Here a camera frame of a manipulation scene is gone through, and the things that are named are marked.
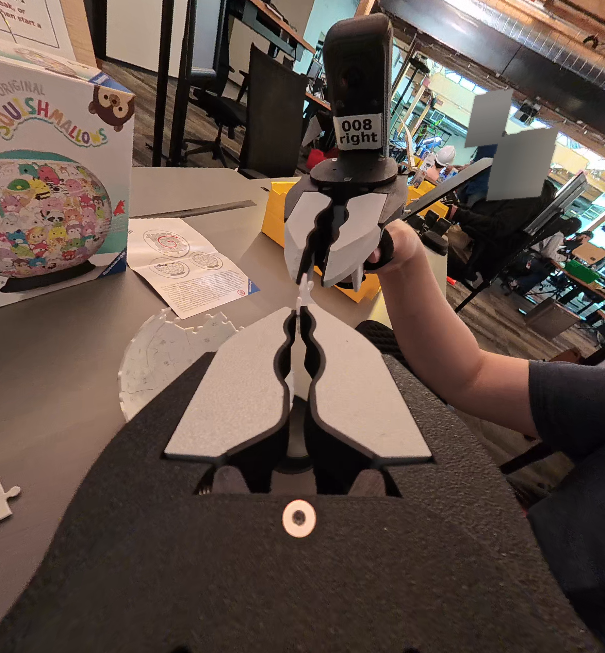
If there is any colourful puzzle box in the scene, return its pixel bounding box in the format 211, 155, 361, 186
0, 48, 136, 314

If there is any white instruction leaflet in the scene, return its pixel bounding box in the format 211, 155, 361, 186
127, 218, 260, 319

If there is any yellow plastic bin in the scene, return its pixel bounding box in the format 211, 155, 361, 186
262, 179, 382, 304
407, 184, 448, 219

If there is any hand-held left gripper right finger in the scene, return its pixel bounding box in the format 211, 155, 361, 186
300, 305, 433, 494

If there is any grey trash can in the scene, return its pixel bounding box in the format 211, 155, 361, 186
524, 298, 581, 341

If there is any person's right forearm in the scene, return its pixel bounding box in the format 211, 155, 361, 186
378, 245, 540, 438

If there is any black office chair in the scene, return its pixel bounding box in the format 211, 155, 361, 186
185, 61, 247, 169
239, 43, 308, 179

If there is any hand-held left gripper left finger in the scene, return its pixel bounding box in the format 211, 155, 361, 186
164, 307, 299, 493

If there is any person's right hand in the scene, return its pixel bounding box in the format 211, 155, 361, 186
366, 219, 427, 279

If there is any printed instruction poster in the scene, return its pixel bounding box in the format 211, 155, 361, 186
0, 0, 76, 59

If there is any green plastic bin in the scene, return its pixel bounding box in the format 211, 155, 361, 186
565, 259, 602, 284

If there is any black metal floor stand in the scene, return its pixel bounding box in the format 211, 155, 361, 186
152, 0, 197, 166

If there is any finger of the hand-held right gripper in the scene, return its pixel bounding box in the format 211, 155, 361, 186
284, 193, 335, 285
322, 194, 386, 287

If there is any partly built puzzle ball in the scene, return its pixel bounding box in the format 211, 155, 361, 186
118, 307, 244, 421

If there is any single curved jigsaw piece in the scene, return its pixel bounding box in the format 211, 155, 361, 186
288, 273, 317, 401

